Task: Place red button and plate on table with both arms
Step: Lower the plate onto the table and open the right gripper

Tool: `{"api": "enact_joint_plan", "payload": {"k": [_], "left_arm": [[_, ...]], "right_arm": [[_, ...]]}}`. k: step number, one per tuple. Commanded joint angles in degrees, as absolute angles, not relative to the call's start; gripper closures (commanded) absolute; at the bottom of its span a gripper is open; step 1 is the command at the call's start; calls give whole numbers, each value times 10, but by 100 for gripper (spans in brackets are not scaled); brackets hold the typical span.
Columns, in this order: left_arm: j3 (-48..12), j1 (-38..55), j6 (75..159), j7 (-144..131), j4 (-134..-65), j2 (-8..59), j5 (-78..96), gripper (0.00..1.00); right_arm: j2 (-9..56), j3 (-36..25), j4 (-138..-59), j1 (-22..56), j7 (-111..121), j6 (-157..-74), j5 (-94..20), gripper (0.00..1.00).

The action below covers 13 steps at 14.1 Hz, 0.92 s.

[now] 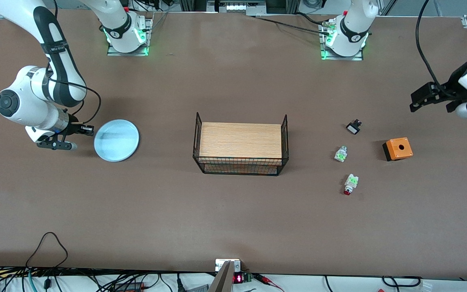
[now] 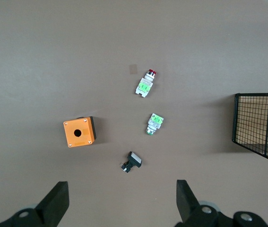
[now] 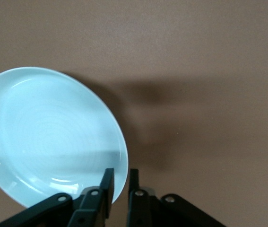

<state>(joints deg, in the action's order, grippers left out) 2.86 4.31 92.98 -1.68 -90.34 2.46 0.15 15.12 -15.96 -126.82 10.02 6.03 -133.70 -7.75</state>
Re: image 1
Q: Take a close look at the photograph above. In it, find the light blue round plate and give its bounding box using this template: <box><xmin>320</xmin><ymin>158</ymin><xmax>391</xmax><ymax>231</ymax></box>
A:
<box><xmin>93</xmin><ymin>119</ymin><xmax>140</xmax><ymax>163</ymax></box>

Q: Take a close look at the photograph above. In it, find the red push button switch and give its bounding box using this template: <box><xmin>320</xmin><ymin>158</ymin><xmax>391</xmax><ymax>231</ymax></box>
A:
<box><xmin>343</xmin><ymin>173</ymin><xmax>360</xmax><ymax>196</ymax></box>

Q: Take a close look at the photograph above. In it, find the black square push button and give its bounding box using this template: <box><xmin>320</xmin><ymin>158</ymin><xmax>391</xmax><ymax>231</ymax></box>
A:
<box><xmin>345</xmin><ymin>119</ymin><xmax>363</xmax><ymax>135</ymax></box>

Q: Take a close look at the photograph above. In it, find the white power strip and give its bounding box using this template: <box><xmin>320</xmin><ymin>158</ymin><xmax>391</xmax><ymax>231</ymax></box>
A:
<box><xmin>225</xmin><ymin>1</ymin><xmax>267</xmax><ymax>13</ymax></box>

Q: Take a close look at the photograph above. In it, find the red and black probe lead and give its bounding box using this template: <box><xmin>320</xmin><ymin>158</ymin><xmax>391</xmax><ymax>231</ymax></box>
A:
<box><xmin>253</xmin><ymin>273</ymin><xmax>286</xmax><ymax>292</ymax></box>

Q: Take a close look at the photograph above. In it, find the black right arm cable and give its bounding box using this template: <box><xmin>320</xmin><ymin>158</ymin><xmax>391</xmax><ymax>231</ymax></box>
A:
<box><xmin>49</xmin><ymin>79</ymin><xmax>102</xmax><ymax>125</ymax></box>

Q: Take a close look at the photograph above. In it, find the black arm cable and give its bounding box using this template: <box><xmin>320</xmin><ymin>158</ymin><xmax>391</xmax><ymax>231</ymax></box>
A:
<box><xmin>416</xmin><ymin>0</ymin><xmax>451</xmax><ymax>96</ymax></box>
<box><xmin>49</xmin><ymin>79</ymin><xmax>102</xmax><ymax>125</ymax></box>

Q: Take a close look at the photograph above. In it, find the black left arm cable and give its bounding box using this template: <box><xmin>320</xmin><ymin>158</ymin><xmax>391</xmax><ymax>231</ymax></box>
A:
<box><xmin>416</xmin><ymin>0</ymin><xmax>451</xmax><ymax>96</ymax></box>

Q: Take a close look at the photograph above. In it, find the orange button enclosure box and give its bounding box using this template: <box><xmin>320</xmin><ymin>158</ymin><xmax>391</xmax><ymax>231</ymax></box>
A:
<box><xmin>382</xmin><ymin>137</ymin><xmax>414</xmax><ymax>162</ymax></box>

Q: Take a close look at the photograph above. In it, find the black looped cable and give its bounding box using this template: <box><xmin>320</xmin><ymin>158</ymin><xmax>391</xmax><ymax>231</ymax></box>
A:
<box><xmin>26</xmin><ymin>232</ymin><xmax>69</xmax><ymax>268</ymax></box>

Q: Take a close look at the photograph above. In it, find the black wire mesh basket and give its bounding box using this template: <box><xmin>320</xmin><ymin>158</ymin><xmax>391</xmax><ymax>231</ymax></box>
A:
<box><xmin>193</xmin><ymin>112</ymin><xmax>290</xmax><ymax>176</ymax></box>

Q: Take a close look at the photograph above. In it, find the black cable across table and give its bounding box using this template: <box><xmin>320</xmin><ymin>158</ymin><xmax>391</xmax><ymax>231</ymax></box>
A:
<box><xmin>253</xmin><ymin>15</ymin><xmax>331</xmax><ymax>37</ymax></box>

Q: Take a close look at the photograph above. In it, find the black coiled cable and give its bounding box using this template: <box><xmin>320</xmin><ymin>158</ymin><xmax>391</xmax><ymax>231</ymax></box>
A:
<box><xmin>381</xmin><ymin>275</ymin><xmax>423</xmax><ymax>289</ymax></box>

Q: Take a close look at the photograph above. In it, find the small white bracket plate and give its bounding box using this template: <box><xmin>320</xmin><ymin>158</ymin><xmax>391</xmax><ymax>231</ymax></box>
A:
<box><xmin>215</xmin><ymin>258</ymin><xmax>241</xmax><ymax>273</ymax></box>

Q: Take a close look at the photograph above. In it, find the grey metal post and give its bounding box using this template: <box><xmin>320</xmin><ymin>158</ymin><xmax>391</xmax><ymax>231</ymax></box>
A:
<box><xmin>208</xmin><ymin>260</ymin><xmax>235</xmax><ymax>292</ymax></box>

